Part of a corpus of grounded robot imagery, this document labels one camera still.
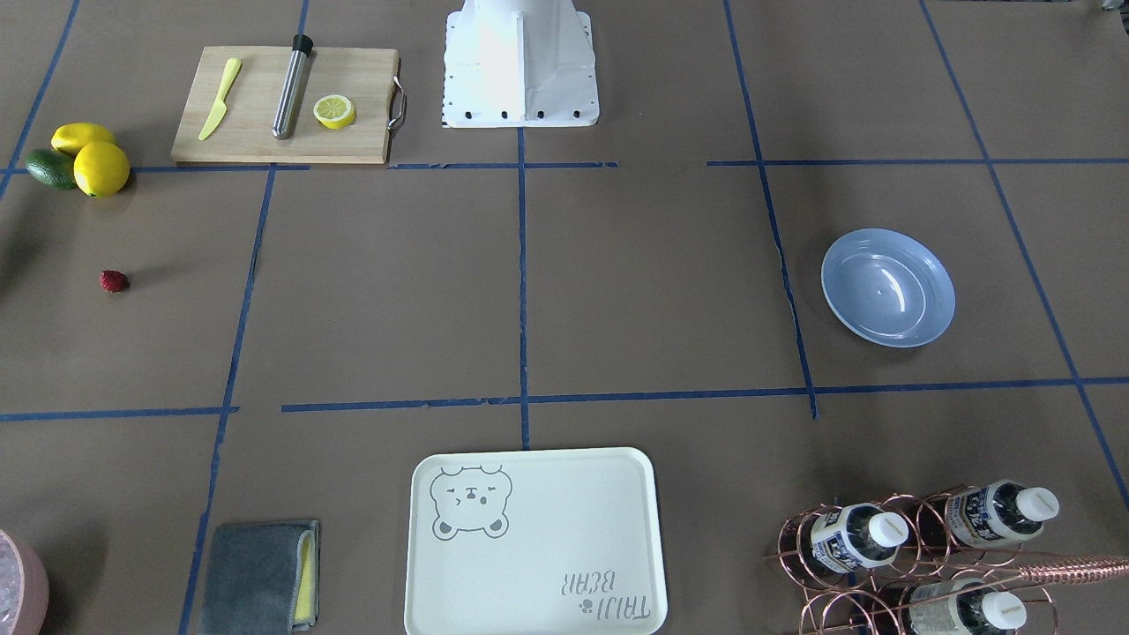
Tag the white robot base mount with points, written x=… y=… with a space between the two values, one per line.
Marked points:
x=519 y=64

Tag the blue plate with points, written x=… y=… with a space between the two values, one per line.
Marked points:
x=887 y=288

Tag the half lemon slice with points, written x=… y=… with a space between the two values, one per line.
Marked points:
x=334 y=112

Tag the yellow lemon rear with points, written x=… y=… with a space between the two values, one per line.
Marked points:
x=72 y=137

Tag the yellow lemon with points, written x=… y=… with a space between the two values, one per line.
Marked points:
x=72 y=137
x=101 y=169

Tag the copper wire bottle rack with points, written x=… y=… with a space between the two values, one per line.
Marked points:
x=870 y=601

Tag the green avocado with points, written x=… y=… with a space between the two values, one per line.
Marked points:
x=52 y=168

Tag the pink bowl with ice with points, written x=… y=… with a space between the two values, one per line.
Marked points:
x=24 y=587

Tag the yellow lemon front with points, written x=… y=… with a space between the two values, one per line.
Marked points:
x=101 y=169

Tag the yellow plastic knife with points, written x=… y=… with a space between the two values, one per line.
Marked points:
x=219 y=108

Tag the cream bear tray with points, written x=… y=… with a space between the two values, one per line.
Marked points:
x=561 y=541

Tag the bottle white cap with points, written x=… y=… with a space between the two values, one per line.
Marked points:
x=847 y=540
x=942 y=610
x=998 y=515

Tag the grey yellow sponge cloth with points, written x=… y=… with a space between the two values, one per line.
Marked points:
x=262 y=578

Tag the red strawberry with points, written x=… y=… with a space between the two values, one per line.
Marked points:
x=113 y=281

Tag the bottle white cap front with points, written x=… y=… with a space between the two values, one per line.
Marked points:
x=942 y=610

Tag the steel cylinder black cap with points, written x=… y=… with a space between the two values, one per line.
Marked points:
x=285 y=120

